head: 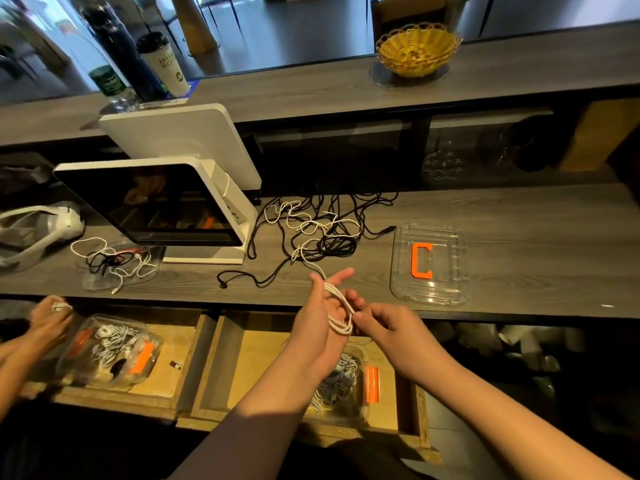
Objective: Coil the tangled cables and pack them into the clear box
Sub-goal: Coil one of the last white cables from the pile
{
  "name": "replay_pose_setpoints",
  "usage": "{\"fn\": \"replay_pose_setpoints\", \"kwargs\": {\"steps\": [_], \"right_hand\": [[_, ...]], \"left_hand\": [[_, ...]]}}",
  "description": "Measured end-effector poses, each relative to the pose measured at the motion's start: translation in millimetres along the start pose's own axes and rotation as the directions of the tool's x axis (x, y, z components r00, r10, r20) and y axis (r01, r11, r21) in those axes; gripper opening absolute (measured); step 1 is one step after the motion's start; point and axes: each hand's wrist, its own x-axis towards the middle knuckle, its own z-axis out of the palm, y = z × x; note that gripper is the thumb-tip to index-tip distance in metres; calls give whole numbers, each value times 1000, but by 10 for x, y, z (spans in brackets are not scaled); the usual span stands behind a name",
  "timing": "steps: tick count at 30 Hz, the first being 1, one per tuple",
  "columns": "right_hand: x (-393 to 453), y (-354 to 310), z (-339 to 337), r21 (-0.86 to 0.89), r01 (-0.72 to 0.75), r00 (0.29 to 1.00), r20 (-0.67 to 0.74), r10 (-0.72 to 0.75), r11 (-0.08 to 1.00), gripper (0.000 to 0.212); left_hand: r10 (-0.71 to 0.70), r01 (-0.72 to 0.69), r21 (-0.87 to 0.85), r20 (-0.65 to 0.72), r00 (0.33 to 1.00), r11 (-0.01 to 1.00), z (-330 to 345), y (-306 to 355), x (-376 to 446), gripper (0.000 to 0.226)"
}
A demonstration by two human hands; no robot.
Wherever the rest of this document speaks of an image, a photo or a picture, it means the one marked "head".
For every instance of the person's left hand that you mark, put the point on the person's left hand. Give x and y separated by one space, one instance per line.
318 330

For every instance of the person's right hand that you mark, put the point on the person's right hand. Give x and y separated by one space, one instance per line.
400 345

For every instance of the clear container drawer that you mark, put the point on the clear container drawer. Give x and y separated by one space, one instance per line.
75 365
368 410

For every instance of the person's left forearm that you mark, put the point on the person's left forearm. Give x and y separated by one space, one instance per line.
255 430

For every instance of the another person's forearm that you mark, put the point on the another person's forearm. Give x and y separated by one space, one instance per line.
20 375

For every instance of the person's right forearm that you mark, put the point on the person's right forearm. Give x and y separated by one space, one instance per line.
520 435

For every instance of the pile of white containers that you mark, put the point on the pile of white containers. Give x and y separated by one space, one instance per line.
510 343

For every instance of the wooden drawer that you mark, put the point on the wooden drawer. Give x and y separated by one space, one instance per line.
190 370
210 365

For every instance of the white touchscreen monitor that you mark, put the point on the white touchscreen monitor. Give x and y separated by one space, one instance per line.
145 205

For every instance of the white customer display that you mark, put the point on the white customer display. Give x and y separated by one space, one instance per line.
180 145

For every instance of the grey wooden bar counter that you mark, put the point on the grey wooden bar counter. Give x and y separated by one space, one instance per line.
320 90

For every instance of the blue white notebook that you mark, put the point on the blue white notebook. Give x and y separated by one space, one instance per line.
193 89

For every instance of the white headset device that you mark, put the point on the white headset device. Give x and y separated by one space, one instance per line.
65 223

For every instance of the flat cardboard sheet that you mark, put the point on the flat cardboard sheet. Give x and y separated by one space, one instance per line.
600 135

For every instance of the yellow woven basket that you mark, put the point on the yellow woven basket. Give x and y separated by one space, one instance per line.
419 50

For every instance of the white paper coffee cup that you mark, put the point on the white paper coffee cup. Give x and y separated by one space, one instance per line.
163 67

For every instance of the clear plastic water bottle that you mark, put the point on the clear plastic water bottle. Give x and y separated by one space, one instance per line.
108 83

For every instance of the round wooden table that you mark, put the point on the round wooden table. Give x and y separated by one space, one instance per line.
193 23

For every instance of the brown wooden chair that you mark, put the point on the brown wooden chair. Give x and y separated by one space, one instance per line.
410 10

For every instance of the black thermos bottle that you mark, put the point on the black thermos bottle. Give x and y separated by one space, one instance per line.
130 55

